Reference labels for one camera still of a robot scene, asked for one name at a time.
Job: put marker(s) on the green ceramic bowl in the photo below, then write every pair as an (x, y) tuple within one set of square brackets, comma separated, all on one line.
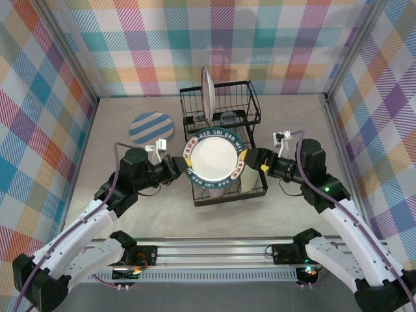
[(248, 182)]

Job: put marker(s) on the green rimmed lettered plate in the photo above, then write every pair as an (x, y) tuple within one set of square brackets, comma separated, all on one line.
[(213, 159)]

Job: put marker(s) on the blue striped plate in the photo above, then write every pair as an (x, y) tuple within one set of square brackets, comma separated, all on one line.
[(151, 128)]

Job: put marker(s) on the blue plastic cup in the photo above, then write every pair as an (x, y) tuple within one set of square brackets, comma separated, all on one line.
[(229, 119)]

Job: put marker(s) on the butterfly pattern plate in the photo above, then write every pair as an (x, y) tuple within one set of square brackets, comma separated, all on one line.
[(208, 94)]

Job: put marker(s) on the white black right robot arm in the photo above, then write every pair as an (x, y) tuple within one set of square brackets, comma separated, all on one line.
[(357, 234)]

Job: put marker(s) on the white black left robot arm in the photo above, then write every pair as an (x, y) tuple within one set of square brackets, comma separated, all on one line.
[(74, 234)]

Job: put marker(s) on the controller board with lights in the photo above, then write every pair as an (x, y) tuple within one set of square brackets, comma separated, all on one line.
[(126, 275), (308, 273)]

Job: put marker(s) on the aluminium side rail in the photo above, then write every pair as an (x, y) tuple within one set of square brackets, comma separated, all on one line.
[(90, 126), (338, 139)]

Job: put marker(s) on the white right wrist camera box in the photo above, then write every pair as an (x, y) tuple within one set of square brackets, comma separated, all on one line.
[(285, 135)]

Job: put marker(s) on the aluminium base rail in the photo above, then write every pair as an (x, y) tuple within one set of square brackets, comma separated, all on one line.
[(211, 256)]

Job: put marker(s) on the aluminium frame post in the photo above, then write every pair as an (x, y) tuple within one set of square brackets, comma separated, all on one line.
[(73, 55), (352, 48)]

